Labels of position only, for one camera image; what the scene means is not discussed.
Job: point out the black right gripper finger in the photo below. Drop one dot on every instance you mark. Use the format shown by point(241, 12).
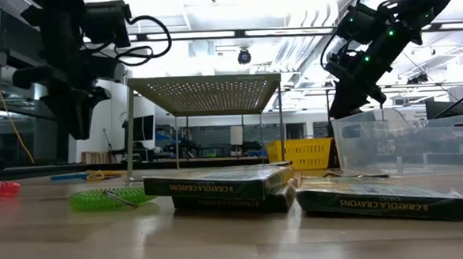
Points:
point(345, 101)

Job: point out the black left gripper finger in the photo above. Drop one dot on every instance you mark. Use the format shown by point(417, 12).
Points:
point(80, 121)

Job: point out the blue rubber band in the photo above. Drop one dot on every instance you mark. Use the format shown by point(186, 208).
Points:
point(67, 177)

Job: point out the Crayola crayon box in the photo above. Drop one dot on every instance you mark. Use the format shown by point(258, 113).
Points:
point(218, 183)
point(378, 201)
point(235, 204)

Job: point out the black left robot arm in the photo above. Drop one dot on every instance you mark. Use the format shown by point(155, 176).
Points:
point(59, 27)

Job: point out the wooden crate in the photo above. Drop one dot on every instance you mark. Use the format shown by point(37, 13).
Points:
point(96, 157)

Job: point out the black ceiling spotlight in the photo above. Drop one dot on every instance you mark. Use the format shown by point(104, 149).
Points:
point(417, 79)

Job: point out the black computer monitor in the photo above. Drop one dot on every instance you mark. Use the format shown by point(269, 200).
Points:
point(444, 108)
point(143, 128)

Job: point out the yellow plastic basket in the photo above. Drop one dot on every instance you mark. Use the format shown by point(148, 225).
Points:
point(300, 153)

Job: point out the clear plastic container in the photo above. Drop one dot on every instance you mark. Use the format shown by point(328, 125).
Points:
point(415, 147)

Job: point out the ceiling strip light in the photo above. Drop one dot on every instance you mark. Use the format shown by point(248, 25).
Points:
point(286, 31)
point(195, 35)

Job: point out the white sign panel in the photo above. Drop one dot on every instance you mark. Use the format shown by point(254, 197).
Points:
point(236, 135)

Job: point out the green perforated metal shelf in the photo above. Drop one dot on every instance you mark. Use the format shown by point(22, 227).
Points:
point(210, 95)

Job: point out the black aluminium table frame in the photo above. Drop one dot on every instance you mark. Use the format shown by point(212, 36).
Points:
point(39, 170)

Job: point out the black ceiling dome camera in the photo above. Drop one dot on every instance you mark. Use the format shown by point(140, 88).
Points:
point(244, 56)

